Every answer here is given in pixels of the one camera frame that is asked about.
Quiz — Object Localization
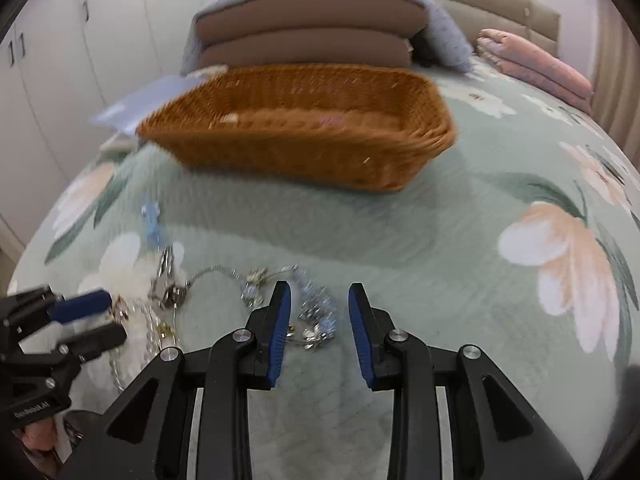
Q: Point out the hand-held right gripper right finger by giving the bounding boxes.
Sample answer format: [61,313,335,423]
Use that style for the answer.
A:
[348,282,585,480]

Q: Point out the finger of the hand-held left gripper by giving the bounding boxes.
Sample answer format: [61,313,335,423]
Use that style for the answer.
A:
[0,285,114,343]
[15,322,128,367]

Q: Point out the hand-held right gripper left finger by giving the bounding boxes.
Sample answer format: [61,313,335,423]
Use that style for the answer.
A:
[59,281,293,480]

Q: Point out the silver charm pendant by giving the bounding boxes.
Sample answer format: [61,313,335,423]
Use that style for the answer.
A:
[241,269,271,308]

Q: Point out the thin silver chain necklace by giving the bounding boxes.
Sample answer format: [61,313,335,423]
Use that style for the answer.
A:
[177,263,253,295]

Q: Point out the silver metal hair clips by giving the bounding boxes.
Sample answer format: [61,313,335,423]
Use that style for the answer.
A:
[150,244,189,311]

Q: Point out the blue hair clip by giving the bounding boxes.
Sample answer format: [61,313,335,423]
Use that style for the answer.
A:
[141,203,166,248]

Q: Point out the brown wicker basket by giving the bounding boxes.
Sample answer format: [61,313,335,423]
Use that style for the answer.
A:
[136,63,460,192]

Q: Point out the person's left hand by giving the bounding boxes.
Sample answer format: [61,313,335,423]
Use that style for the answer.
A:
[20,420,71,478]

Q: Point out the blue plastic folder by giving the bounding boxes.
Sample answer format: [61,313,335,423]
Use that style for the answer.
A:
[89,76,206,137]

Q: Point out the white wardrobe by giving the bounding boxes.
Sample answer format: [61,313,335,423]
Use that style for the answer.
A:
[0,0,236,256]

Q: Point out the brown pillow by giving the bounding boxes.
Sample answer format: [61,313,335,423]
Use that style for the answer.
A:
[195,0,430,43]

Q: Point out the pink folded quilt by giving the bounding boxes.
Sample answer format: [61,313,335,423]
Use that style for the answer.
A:
[475,28,595,113]

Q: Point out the beige padded headboard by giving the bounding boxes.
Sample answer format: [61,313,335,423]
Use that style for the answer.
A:
[289,0,562,58]

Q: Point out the beige curtain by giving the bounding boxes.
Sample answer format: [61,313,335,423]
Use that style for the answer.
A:
[592,0,640,156]

